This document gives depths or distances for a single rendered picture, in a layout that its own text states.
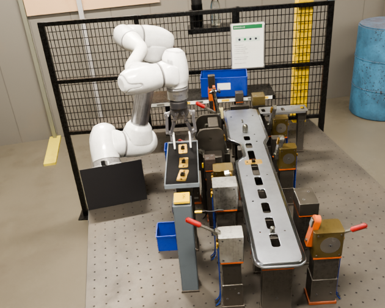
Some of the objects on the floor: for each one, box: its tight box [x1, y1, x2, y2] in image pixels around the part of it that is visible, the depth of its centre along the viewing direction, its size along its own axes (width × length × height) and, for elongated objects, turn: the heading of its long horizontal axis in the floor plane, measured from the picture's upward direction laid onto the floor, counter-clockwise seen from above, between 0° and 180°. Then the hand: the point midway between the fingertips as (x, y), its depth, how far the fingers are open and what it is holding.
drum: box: [349, 17, 385, 122], centre depth 463 cm, size 64×64×100 cm
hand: (182, 141), depth 190 cm, fingers open, 6 cm apart
